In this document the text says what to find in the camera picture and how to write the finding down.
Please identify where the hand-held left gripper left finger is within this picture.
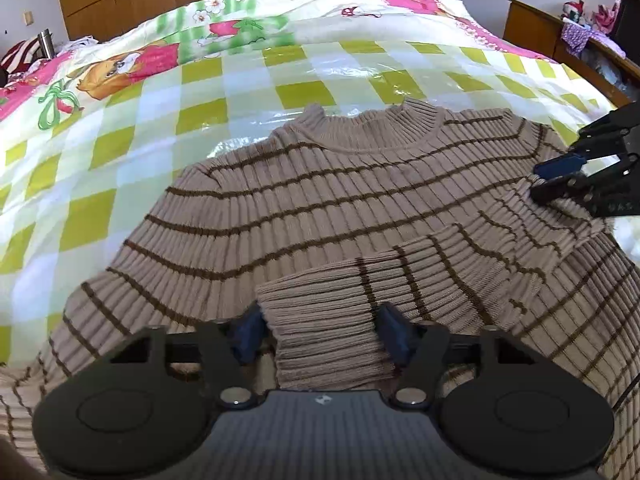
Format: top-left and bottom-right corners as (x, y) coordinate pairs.
(107, 307), (269, 409)

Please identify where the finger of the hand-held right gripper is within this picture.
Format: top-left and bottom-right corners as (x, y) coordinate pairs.
(530, 154), (640, 207)
(533, 106), (640, 180)

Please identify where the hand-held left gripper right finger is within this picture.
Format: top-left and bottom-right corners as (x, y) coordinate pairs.
(376, 302), (539, 409)

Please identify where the beige brown-striped knit sweater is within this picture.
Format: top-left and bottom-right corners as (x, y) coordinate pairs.
(0, 99), (640, 480)

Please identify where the purple patterned cloth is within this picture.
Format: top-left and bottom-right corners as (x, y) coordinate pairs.
(560, 17), (626, 59)

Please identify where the wooden dresser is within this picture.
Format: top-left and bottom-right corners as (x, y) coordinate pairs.
(502, 0), (640, 108)

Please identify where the small plush toy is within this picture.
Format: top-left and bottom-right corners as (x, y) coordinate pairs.
(562, 0), (589, 24)

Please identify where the pink cloth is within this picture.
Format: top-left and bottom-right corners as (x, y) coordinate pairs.
(592, 0), (640, 36)

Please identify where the red white striped cloth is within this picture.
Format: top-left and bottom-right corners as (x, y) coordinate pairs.
(0, 37), (51, 78)

